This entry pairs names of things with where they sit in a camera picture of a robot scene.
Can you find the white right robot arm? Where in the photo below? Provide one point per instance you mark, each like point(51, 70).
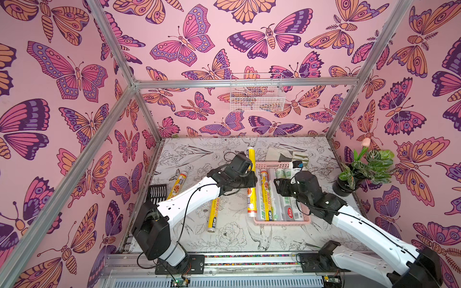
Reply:
point(396, 264)

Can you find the green striped folded cloth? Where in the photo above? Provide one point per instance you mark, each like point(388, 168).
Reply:
point(287, 156)

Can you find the yellow red wrap roll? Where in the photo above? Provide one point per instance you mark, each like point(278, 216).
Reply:
point(251, 192)

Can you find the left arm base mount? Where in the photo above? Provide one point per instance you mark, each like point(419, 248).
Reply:
point(191, 264)

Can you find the potted green plant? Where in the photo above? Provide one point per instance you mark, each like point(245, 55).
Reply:
point(370, 166)

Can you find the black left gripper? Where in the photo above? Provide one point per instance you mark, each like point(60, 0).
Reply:
point(252, 182)

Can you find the pink plastic basket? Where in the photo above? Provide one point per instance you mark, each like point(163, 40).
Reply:
point(278, 165)

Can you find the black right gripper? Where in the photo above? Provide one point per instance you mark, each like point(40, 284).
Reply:
point(284, 186)

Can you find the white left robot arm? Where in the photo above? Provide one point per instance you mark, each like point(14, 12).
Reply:
point(152, 228)

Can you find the black slotted scoop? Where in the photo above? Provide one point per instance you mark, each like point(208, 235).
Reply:
point(157, 193)

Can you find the white green wrap roll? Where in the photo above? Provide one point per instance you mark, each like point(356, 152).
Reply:
point(297, 214)

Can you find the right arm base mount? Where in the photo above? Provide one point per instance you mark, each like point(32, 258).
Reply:
point(320, 261)

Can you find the yellow blue label roll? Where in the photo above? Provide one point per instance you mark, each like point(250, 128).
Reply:
point(212, 223)

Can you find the white wire wall basket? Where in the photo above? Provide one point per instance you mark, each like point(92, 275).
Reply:
point(256, 95)

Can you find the aluminium front rail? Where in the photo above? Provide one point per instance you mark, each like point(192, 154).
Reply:
point(246, 270)

